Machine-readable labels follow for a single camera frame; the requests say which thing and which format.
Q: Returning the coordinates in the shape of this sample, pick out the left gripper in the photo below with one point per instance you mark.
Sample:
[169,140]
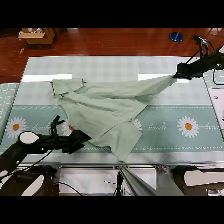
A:
[76,140]

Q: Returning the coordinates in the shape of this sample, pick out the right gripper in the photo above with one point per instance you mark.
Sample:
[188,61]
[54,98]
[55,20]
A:
[187,70]

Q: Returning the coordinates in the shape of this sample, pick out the light green shirt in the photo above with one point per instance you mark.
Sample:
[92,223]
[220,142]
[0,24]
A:
[106,110]

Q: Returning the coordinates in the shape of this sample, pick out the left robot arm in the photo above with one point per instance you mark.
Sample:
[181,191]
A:
[10,156]

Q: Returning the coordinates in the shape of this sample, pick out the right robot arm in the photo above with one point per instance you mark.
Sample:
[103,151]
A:
[213,61]

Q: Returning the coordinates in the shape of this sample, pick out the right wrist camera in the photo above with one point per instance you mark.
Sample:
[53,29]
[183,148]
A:
[199,40]

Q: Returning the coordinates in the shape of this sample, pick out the silver frame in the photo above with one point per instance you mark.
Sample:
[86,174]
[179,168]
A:
[141,187]

